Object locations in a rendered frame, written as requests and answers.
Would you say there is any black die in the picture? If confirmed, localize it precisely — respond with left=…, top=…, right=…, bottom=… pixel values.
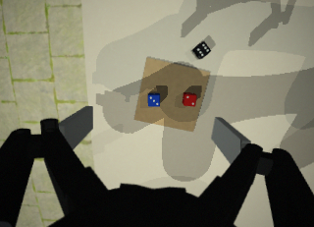
left=192, top=41, right=211, bottom=59

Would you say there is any blue die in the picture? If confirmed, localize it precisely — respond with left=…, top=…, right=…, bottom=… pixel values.
left=148, top=93, right=160, bottom=107

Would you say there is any tan square mat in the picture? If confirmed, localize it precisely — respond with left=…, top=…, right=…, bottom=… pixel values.
left=134, top=58, right=210, bottom=132

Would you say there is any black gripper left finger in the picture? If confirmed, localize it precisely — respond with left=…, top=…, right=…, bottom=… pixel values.
left=0, top=106, right=132, bottom=227

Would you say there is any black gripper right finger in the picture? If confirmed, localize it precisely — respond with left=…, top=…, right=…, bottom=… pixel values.
left=176, top=117, right=314, bottom=227

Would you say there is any red die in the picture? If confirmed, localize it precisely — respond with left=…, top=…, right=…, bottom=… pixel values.
left=183, top=92, right=197, bottom=106

